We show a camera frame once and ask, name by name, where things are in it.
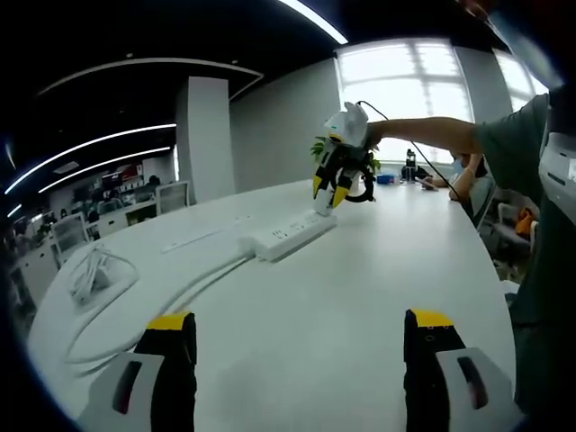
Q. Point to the grey office chair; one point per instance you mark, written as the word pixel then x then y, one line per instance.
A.
pixel 513 238

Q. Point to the ceiling light strip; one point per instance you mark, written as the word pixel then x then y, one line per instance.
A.
pixel 315 18
pixel 90 146
pixel 108 164

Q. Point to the white column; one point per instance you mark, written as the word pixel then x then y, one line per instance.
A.
pixel 204 135

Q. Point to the blue box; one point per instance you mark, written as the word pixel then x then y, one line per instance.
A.
pixel 386 179

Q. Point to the person's right hand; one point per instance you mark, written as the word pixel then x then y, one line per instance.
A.
pixel 373 135

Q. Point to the white desk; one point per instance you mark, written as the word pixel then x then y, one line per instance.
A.
pixel 315 288

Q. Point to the large bright window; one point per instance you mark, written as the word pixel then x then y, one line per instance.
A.
pixel 405 81

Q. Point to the white charger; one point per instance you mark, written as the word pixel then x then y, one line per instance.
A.
pixel 323 206

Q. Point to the white power strip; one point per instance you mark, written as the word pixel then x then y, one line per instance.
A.
pixel 288 236

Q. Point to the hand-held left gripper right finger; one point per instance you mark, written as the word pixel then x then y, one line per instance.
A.
pixel 450 387

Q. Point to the potted green plant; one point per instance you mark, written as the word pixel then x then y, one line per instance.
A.
pixel 317 148

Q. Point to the white mesh office chair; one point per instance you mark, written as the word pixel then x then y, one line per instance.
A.
pixel 173 197
pixel 69 231

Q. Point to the narrow bright window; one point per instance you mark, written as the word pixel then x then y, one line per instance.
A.
pixel 517 76

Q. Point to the white chest device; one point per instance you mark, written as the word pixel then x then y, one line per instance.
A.
pixel 560 166

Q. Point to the person in grey shirt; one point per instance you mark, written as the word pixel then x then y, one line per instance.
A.
pixel 553 270

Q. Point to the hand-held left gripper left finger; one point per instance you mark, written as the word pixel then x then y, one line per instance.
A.
pixel 135 387

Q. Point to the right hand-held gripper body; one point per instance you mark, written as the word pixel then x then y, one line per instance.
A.
pixel 348 126

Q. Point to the dark bottles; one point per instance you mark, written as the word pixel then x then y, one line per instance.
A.
pixel 409 166

